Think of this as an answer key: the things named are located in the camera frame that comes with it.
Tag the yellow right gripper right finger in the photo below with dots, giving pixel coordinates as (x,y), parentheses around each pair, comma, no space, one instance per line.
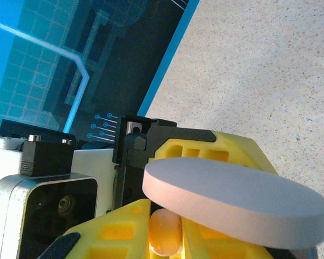
(190,238)

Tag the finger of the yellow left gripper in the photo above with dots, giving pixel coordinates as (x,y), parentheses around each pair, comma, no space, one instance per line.
(232,148)

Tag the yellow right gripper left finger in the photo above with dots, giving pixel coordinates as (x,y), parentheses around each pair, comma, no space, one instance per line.
(139,232)

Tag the pink earbud charging case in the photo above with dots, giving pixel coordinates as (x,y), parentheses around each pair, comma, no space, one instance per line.
(232,199)

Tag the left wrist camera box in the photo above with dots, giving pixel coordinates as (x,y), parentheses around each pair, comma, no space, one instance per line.
(56,215)

